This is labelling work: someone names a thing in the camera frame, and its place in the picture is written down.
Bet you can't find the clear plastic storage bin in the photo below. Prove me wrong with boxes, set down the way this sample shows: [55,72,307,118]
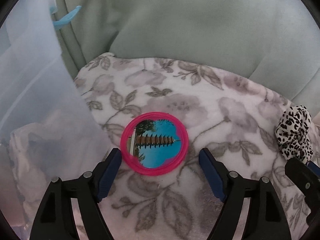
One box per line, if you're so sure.
[1,0,110,239]

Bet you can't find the pink round mirror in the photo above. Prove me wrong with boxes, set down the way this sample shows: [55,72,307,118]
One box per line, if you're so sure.
[120,112,189,176]

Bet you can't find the black white spotted scrunchie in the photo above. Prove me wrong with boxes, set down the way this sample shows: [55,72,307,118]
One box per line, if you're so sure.
[275,106,313,164]

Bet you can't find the floral tablecloth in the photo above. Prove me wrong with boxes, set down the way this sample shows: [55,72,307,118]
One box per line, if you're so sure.
[74,53,310,239]

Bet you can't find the green curtain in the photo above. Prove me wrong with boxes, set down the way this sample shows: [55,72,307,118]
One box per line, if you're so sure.
[55,0,319,104]

